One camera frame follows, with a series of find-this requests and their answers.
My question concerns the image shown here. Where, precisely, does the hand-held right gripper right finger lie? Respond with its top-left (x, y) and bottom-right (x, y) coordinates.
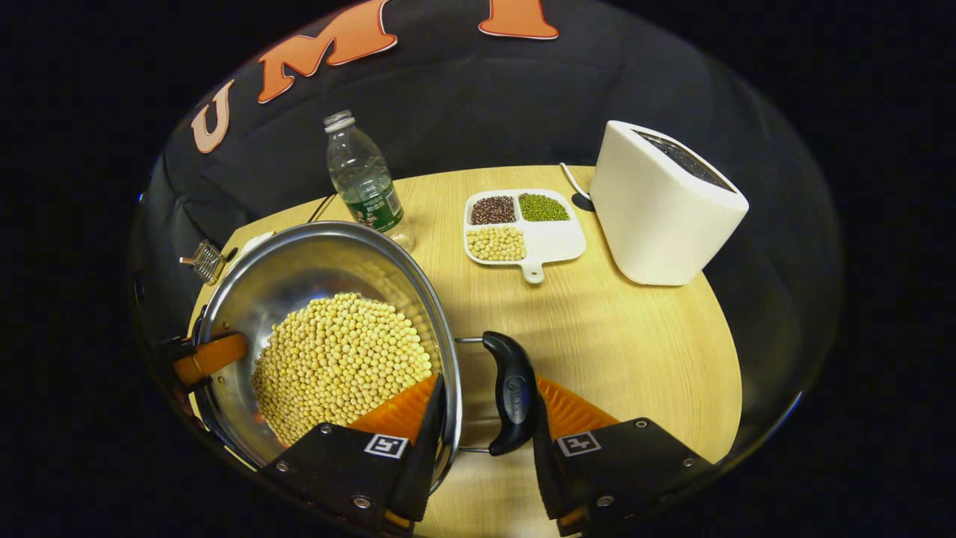
top-left (533, 376), bottom-right (716, 537)

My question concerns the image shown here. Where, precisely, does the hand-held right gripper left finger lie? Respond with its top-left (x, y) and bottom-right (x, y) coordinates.
top-left (260, 372), bottom-right (447, 536)

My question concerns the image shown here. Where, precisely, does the pile of soybeans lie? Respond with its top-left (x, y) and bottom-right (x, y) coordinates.
top-left (251, 291), bottom-right (434, 447)

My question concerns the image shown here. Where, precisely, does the stainless steel pot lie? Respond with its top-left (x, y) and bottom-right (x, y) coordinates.
top-left (190, 221), bottom-right (538, 479)

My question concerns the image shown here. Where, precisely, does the small soybean portion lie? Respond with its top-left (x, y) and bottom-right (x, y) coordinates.
top-left (468, 226), bottom-right (527, 262)

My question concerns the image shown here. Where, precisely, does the clear plastic water bottle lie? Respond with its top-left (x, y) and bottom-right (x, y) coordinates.
top-left (323, 110), bottom-right (416, 252)

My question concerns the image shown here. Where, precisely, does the white divided dish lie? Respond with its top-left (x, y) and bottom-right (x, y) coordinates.
top-left (463, 188), bottom-right (587, 285)

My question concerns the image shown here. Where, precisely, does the pile of dark red beans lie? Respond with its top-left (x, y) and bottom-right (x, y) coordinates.
top-left (471, 196), bottom-right (517, 226)

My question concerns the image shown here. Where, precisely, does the pile of green mung beans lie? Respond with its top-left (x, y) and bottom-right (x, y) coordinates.
top-left (519, 194), bottom-right (571, 223)

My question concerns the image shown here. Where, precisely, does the white toaster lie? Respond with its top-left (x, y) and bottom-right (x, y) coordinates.
top-left (589, 120), bottom-right (750, 287)

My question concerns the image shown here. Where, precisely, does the black backdrop cloth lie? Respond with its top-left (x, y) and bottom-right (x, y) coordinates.
top-left (131, 0), bottom-right (845, 449)

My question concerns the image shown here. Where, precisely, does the wire basket with handle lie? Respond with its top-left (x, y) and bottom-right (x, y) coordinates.
top-left (179, 239), bottom-right (226, 287)

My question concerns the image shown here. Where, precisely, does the white toaster cable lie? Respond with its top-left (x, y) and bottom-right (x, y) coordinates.
top-left (559, 162), bottom-right (596, 211)

